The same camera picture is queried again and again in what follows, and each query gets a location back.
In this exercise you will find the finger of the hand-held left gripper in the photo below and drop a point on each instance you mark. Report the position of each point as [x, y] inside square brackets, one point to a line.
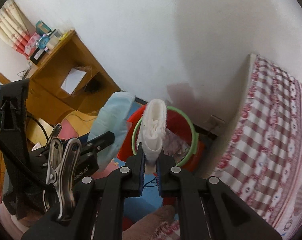
[98, 142]

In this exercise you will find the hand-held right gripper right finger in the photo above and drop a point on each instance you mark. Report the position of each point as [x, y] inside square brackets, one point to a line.
[159, 175]

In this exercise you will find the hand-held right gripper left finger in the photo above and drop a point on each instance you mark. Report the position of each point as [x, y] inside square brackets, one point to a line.
[141, 172]

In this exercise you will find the blue face mask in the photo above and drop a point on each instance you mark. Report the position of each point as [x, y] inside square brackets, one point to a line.
[111, 120]

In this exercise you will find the white pad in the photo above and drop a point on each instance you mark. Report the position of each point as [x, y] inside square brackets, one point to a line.
[153, 127]

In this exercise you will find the red bucket green rim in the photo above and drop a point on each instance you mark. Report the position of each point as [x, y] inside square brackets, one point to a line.
[186, 135]

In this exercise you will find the colourful foam floor mat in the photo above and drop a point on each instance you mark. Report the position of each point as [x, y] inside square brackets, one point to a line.
[151, 192]

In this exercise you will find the red bin with green rim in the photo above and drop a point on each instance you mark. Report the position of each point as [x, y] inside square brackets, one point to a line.
[131, 120]

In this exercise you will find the silver metal spring clip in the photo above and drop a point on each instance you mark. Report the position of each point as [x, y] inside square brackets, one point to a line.
[66, 175]
[55, 133]

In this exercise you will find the person's pink fleece leg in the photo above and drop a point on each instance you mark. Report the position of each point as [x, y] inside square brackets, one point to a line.
[148, 222]

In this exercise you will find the white paper in shelf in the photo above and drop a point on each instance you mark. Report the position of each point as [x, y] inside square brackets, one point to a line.
[74, 81]

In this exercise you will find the black box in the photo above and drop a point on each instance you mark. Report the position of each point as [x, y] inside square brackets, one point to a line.
[38, 56]

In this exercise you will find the pink tissue box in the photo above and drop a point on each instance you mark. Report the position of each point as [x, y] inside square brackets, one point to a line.
[31, 43]

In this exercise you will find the blue alarm clock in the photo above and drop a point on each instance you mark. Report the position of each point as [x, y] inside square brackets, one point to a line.
[43, 42]

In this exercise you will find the white jar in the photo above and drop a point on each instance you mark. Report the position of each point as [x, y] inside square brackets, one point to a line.
[53, 43]

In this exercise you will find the small yellow object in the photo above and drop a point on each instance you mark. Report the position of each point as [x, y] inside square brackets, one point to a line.
[63, 36]

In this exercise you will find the cream floral curtain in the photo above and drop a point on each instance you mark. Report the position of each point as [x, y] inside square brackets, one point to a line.
[11, 27]

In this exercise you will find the grey box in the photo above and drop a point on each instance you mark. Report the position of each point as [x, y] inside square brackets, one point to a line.
[56, 33]

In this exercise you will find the teal box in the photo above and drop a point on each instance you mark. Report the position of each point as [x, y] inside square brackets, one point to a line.
[43, 27]

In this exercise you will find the beige bed frame board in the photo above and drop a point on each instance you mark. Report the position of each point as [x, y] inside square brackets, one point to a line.
[248, 80]

